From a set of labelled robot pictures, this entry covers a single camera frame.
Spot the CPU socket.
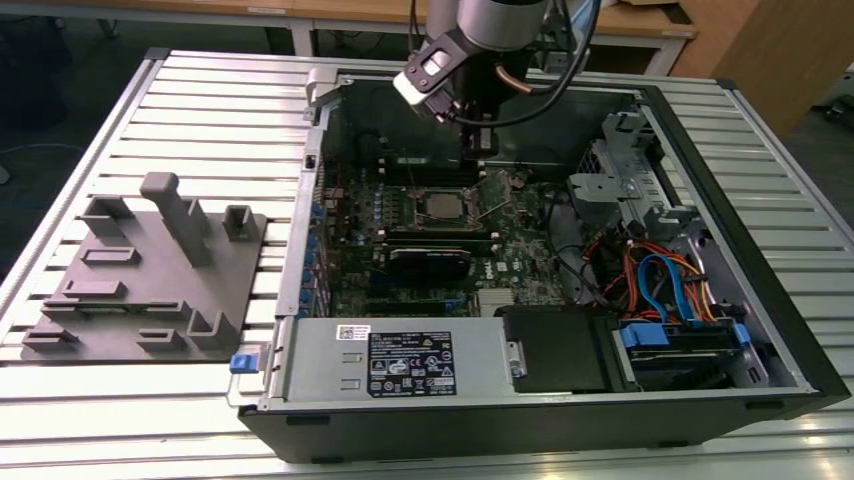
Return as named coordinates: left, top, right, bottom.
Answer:
left=412, top=187, right=493, bottom=232

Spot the black PC case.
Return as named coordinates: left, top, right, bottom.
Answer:
left=237, top=66, right=853, bottom=464

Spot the silver metal drive cage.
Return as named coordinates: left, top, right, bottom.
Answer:
left=565, top=110, right=713, bottom=246

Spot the black graphics card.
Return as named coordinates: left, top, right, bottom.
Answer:
left=384, top=245, right=477, bottom=287

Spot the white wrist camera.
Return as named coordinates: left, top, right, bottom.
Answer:
left=392, top=29, right=473, bottom=124

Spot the copper coloured tube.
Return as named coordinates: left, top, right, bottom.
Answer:
left=497, top=67, right=534, bottom=97

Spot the orange yellow wire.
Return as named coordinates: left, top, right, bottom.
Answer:
left=684, top=257, right=736, bottom=329

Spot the hard disk in blue carrier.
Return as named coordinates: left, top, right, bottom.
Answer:
left=617, top=319, right=753, bottom=392

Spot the black camera cable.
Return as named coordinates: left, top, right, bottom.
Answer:
left=450, top=0, right=596, bottom=127

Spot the thin black wire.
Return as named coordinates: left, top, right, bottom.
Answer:
left=544, top=184, right=606, bottom=307

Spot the wooden desk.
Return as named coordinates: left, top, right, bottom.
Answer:
left=0, top=0, right=701, bottom=77

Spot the silver power supply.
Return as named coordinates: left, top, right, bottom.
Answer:
left=262, top=316, right=530, bottom=404

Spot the metal socket cover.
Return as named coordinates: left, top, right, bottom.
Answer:
left=469, top=167, right=530, bottom=214

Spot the orange red wire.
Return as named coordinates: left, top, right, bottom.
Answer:
left=597, top=238, right=669, bottom=321

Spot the silver CPU chip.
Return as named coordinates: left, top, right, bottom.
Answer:
left=426, top=192, right=466, bottom=216

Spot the wooden cabinet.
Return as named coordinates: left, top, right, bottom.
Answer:
left=670, top=0, right=854, bottom=144

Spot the grey parts rack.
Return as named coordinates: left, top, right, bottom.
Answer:
left=19, top=171, right=271, bottom=362

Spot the green motherboard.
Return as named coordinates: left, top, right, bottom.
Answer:
left=318, top=162, right=606, bottom=320

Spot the blue wire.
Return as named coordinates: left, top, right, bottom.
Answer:
left=636, top=253, right=701, bottom=329

